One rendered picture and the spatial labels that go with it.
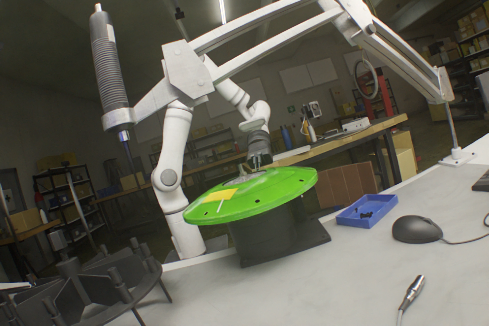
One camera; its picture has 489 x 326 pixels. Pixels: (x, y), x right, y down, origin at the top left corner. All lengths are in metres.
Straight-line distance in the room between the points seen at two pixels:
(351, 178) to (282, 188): 0.87
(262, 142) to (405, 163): 1.72
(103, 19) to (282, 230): 0.50
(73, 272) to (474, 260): 0.65
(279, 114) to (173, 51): 9.17
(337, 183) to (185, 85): 1.09
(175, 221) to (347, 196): 0.87
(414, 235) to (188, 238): 0.65
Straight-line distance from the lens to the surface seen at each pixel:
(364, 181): 1.28
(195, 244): 0.85
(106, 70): 0.37
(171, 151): 0.81
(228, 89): 0.93
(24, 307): 0.50
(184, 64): 0.36
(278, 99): 9.56
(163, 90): 0.37
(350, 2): 0.58
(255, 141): 0.80
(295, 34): 0.44
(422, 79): 0.69
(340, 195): 1.35
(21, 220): 3.33
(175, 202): 0.83
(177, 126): 0.82
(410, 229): 0.47
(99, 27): 0.40
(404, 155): 2.33
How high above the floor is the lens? 1.17
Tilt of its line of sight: level
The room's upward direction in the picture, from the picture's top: 18 degrees counter-clockwise
